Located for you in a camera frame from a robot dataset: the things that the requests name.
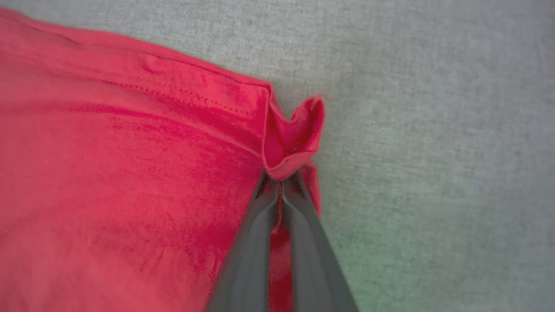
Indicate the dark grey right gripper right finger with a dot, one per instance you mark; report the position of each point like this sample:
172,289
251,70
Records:
314,260

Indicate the red and white shirt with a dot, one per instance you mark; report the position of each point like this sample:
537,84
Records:
108,173

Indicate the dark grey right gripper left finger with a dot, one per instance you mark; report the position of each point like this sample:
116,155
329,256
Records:
249,260

